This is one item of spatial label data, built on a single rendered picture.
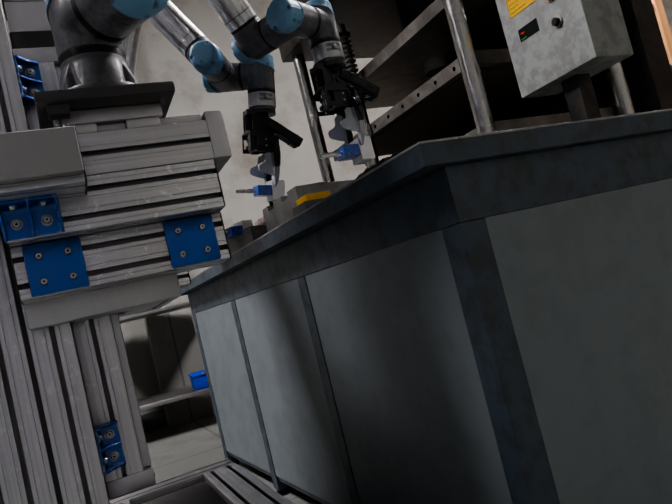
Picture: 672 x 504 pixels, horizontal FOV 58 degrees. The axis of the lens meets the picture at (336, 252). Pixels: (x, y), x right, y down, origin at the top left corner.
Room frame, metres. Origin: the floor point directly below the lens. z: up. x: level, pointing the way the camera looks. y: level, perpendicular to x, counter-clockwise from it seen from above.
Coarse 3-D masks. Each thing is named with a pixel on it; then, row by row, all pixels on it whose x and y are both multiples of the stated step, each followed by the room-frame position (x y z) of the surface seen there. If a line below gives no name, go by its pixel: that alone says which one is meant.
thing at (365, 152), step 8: (368, 136) 1.43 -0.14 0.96; (352, 144) 1.42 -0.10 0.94; (360, 144) 1.42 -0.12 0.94; (368, 144) 1.43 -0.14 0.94; (336, 152) 1.41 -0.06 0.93; (344, 152) 1.41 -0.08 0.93; (352, 152) 1.41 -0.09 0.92; (360, 152) 1.42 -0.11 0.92; (368, 152) 1.43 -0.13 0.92; (344, 160) 1.44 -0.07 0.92; (352, 160) 1.46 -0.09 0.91; (360, 160) 1.43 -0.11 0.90; (368, 160) 1.45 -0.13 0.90
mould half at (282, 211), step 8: (312, 184) 1.50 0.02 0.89; (320, 184) 1.51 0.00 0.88; (328, 184) 1.52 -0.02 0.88; (336, 184) 1.53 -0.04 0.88; (344, 184) 1.54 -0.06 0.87; (288, 192) 1.52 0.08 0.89; (296, 192) 1.48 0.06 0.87; (304, 192) 1.48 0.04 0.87; (312, 192) 1.49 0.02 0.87; (280, 200) 1.58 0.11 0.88; (288, 200) 1.53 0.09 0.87; (296, 200) 1.49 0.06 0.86; (264, 208) 1.69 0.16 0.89; (280, 208) 1.59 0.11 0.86; (288, 208) 1.54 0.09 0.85; (264, 216) 1.70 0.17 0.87; (272, 216) 1.65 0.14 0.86; (280, 216) 1.60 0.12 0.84; (288, 216) 1.55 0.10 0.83; (272, 224) 1.66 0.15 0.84; (280, 224) 1.61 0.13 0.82
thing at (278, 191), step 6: (270, 180) 1.64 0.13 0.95; (282, 180) 1.64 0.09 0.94; (258, 186) 1.61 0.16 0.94; (264, 186) 1.62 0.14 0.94; (270, 186) 1.63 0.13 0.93; (276, 186) 1.63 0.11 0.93; (282, 186) 1.64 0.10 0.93; (240, 192) 1.61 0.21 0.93; (246, 192) 1.62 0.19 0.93; (252, 192) 1.62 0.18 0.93; (258, 192) 1.61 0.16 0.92; (264, 192) 1.62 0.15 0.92; (270, 192) 1.63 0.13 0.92; (276, 192) 1.63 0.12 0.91; (282, 192) 1.64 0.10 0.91; (270, 198) 1.65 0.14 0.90; (276, 198) 1.63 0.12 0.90
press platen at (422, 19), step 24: (480, 0) 2.10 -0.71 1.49; (432, 24) 2.21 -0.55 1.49; (480, 24) 2.32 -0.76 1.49; (384, 48) 2.45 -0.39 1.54; (408, 48) 2.39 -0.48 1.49; (432, 48) 2.46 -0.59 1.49; (480, 48) 2.60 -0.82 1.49; (504, 48) 2.68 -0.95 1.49; (360, 72) 2.65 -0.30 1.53; (384, 72) 2.60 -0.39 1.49; (408, 72) 2.68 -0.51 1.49; (384, 96) 2.95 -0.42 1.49
